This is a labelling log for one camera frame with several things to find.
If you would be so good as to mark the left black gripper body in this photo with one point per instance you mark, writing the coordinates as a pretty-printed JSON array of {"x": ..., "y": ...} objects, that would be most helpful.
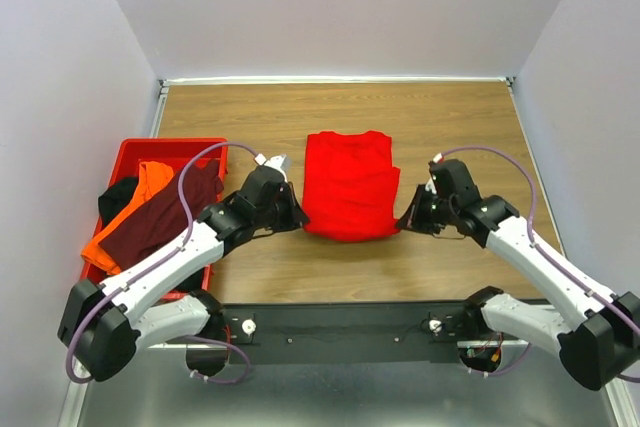
[{"x": 269, "y": 217}]

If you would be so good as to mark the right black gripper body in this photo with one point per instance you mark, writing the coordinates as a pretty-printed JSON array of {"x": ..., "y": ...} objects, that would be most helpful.
[{"x": 442, "y": 210}]

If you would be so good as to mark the red t-shirt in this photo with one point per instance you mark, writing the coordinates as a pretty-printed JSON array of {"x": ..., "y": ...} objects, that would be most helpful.
[{"x": 350, "y": 186}]

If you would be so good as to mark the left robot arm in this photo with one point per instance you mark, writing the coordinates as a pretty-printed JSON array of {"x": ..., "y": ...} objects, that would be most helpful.
[{"x": 104, "y": 325}]

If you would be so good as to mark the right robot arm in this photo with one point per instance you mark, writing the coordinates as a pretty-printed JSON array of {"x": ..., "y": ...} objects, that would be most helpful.
[{"x": 593, "y": 331}]

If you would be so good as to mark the maroon t-shirt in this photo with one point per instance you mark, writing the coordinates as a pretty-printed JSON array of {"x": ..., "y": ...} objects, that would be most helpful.
[{"x": 147, "y": 229}]

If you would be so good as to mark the orange t-shirt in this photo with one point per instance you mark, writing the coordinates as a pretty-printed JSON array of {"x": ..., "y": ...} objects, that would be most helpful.
[{"x": 152, "y": 178}]

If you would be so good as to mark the black t-shirt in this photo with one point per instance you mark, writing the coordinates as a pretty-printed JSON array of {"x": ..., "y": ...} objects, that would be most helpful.
[{"x": 115, "y": 198}]

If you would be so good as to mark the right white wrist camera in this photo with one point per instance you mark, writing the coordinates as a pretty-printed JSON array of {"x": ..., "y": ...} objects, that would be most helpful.
[{"x": 430, "y": 185}]

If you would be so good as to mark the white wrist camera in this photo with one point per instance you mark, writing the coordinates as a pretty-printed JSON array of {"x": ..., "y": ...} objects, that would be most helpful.
[
  {"x": 280, "y": 163},
  {"x": 430, "y": 185}
]

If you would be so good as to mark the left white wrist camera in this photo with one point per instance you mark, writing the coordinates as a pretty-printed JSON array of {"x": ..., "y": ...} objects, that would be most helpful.
[{"x": 280, "y": 163}]

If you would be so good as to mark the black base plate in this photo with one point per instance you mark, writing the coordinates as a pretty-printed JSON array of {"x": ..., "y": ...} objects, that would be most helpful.
[{"x": 357, "y": 332}]

